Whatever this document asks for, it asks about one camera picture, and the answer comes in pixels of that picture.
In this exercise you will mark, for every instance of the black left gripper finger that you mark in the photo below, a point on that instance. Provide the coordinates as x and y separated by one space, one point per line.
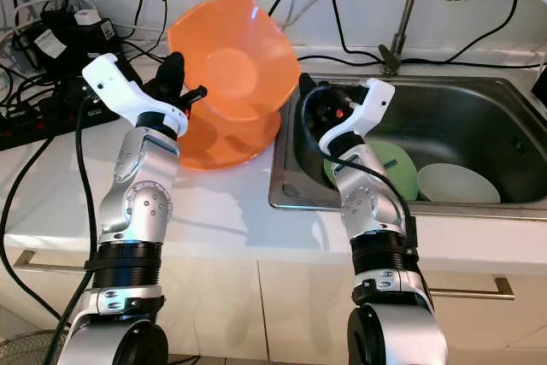
196 95

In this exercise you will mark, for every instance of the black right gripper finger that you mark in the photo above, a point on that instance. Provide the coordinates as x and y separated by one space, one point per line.
308 90

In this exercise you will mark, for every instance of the orange plastic plate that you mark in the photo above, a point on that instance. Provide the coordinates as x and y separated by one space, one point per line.
226 144

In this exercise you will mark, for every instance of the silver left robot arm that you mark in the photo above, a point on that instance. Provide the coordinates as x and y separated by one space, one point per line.
145 211

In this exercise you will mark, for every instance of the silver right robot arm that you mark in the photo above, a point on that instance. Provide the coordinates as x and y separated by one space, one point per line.
372 203

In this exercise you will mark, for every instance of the green plate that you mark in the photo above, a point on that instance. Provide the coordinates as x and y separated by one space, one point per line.
393 168

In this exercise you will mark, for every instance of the black labelled charger device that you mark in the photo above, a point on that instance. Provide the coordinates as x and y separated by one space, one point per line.
77 49

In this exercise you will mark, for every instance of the metal faucet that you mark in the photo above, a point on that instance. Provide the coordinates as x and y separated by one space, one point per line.
406 14

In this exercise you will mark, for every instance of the black power strip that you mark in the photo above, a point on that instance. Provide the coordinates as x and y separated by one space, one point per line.
43 130

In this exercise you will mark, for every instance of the stainless steel sink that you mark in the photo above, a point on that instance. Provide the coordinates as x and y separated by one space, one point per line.
470 117

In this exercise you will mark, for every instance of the white plate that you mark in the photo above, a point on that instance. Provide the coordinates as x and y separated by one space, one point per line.
457 184

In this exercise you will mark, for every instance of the white cabinet door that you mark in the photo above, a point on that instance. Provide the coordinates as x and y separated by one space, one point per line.
222 305
308 314

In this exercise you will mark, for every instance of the black rectangular object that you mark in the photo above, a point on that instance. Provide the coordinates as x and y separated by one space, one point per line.
540 87

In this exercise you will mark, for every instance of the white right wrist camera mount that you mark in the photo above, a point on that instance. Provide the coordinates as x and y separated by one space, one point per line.
372 104

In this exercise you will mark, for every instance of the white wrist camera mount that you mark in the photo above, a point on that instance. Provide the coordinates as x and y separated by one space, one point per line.
372 104
120 91

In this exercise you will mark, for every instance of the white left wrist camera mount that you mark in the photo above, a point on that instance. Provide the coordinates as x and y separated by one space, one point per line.
120 91

